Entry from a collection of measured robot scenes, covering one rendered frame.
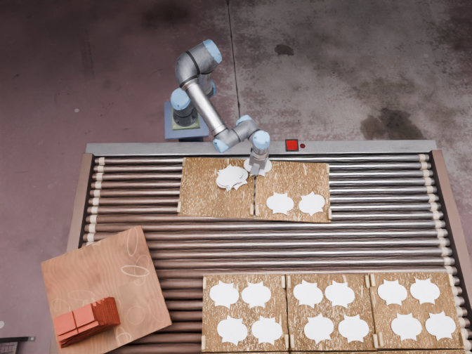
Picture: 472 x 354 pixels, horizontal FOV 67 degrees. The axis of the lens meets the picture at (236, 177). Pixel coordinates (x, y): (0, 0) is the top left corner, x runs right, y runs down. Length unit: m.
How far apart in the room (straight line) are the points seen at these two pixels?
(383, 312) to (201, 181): 1.15
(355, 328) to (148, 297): 0.99
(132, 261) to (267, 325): 0.72
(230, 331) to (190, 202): 0.69
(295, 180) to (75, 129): 2.18
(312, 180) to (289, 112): 1.41
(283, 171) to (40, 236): 2.05
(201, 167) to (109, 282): 0.76
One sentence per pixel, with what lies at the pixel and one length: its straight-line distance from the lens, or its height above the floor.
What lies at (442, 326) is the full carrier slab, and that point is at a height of 0.95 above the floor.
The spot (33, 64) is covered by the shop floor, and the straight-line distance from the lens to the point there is 4.14.
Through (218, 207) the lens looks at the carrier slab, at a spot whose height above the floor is 0.94.
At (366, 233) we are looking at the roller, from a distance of 2.06.
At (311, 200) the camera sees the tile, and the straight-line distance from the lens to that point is 2.00.
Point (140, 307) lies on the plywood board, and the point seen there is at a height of 1.04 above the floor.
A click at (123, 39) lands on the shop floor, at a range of 4.02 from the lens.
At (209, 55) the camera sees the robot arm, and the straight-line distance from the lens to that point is 1.72.
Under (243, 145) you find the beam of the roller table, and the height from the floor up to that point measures 0.92.
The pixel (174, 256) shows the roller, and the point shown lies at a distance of 1.93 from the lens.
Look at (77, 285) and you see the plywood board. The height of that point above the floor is 1.04.
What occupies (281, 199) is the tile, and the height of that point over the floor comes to 0.95.
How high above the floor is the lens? 2.80
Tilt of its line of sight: 67 degrees down
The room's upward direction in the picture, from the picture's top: 1 degrees clockwise
